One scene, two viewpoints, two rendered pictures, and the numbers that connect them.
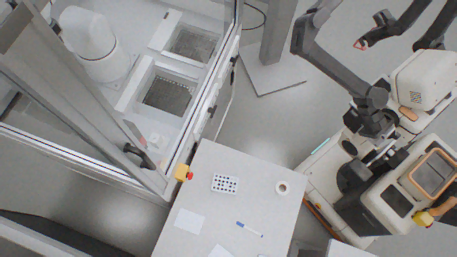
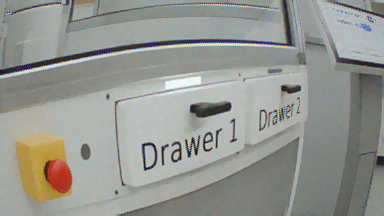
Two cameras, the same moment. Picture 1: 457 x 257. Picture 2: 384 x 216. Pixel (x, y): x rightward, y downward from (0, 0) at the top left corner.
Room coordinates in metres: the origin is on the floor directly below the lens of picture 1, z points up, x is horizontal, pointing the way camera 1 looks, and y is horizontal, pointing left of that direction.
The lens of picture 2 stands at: (-0.10, -0.11, 1.02)
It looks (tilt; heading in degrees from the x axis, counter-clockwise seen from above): 9 degrees down; 17
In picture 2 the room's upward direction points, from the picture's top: straight up
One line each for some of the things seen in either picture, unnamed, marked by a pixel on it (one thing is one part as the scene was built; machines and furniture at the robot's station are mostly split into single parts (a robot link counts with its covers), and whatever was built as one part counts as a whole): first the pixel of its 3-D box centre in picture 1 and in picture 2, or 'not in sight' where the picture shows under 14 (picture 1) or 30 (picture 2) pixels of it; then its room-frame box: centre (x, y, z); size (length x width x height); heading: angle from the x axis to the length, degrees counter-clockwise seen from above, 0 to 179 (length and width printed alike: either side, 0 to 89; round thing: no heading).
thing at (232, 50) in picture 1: (228, 62); (279, 103); (0.92, 0.02, 0.87); 0.29 x 0.02 x 0.11; 163
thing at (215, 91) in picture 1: (206, 111); (189, 130); (0.62, 0.12, 0.87); 0.29 x 0.02 x 0.11; 163
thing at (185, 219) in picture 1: (189, 221); not in sight; (0.10, 0.15, 0.77); 0.13 x 0.09 x 0.02; 74
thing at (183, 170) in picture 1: (183, 173); (43, 168); (0.30, 0.20, 0.88); 0.07 x 0.05 x 0.07; 163
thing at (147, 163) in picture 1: (143, 159); not in sight; (0.20, 0.23, 1.45); 0.05 x 0.03 x 0.19; 73
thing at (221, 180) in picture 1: (224, 184); not in sight; (0.28, 0.00, 0.78); 0.12 x 0.08 x 0.04; 83
